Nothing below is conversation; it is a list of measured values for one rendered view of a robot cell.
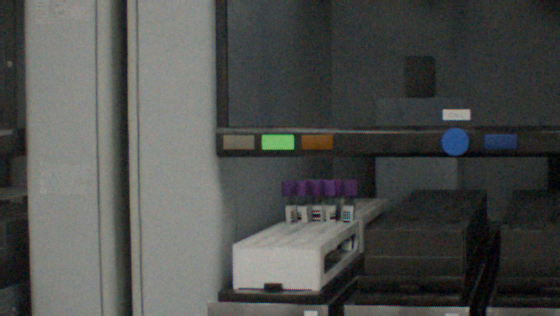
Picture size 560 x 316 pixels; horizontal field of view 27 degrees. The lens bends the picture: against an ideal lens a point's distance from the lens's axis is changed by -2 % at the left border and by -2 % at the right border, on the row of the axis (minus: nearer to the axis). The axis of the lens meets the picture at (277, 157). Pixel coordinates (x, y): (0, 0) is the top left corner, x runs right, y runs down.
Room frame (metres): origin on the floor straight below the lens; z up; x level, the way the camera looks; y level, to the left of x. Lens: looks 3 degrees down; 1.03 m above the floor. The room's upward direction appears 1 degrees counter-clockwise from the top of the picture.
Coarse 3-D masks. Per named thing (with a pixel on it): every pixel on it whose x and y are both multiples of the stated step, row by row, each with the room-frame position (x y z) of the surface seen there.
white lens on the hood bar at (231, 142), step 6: (228, 138) 1.36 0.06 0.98; (234, 138) 1.36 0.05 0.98; (240, 138) 1.36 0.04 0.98; (246, 138) 1.36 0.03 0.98; (252, 138) 1.36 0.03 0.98; (228, 144) 1.36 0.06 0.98; (234, 144) 1.36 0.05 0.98; (240, 144) 1.36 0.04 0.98; (246, 144) 1.36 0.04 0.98; (252, 144) 1.36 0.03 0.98
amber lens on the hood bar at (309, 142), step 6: (306, 138) 1.34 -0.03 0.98; (312, 138) 1.34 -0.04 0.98; (318, 138) 1.34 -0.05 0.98; (324, 138) 1.34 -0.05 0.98; (330, 138) 1.34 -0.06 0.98; (306, 144) 1.34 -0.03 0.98; (312, 144) 1.34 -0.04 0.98; (318, 144) 1.34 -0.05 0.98; (324, 144) 1.34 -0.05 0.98; (330, 144) 1.34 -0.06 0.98
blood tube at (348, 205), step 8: (344, 184) 1.57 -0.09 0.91; (352, 184) 1.56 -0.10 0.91; (344, 192) 1.57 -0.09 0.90; (352, 192) 1.56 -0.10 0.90; (344, 200) 1.57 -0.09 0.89; (352, 200) 1.57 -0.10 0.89; (344, 208) 1.57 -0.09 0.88; (352, 208) 1.57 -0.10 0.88; (344, 216) 1.57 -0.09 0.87; (344, 248) 1.56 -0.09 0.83
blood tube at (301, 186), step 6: (300, 180) 1.58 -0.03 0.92; (300, 186) 1.57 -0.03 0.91; (306, 186) 1.57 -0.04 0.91; (300, 192) 1.57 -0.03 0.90; (306, 192) 1.58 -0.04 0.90; (300, 198) 1.57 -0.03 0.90; (306, 198) 1.58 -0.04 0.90; (300, 204) 1.57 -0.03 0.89; (306, 204) 1.58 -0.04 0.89; (300, 210) 1.57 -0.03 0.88; (306, 210) 1.57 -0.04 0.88; (300, 216) 1.57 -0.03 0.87; (306, 216) 1.58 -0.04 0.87; (300, 222) 1.57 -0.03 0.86; (306, 222) 1.57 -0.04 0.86
